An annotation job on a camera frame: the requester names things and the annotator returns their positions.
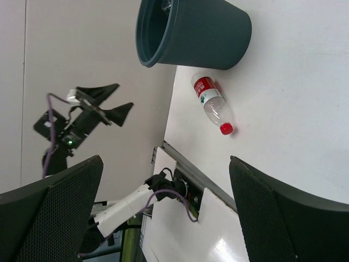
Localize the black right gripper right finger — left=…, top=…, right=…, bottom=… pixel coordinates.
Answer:
left=229, top=156, right=348, bottom=261

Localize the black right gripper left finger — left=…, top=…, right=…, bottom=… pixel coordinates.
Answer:
left=1, top=155, right=104, bottom=261

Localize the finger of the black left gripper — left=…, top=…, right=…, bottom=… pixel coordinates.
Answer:
left=76, top=84, right=119, bottom=105
left=103, top=102, right=134, bottom=127

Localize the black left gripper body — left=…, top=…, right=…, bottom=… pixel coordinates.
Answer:
left=70, top=106, right=109, bottom=136

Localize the red label clear bottle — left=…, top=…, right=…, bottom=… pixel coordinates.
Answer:
left=191, top=72, right=234, bottom=135

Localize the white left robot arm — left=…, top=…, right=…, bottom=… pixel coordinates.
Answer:
left=33, top=84, right=167, bottom=254

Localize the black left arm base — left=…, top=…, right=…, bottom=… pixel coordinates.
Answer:
left=160, top=168, right=203, bottom=218

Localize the dark teal plastic bin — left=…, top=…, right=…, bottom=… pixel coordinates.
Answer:
left=136, top=1, right=252, bottom=70

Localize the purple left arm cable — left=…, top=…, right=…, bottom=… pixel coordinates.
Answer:
left=42, top=92, right=201, bottom=223

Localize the aluminium table front rail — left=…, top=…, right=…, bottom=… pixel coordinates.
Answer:
left=151, top=141, right=237, bottom=214

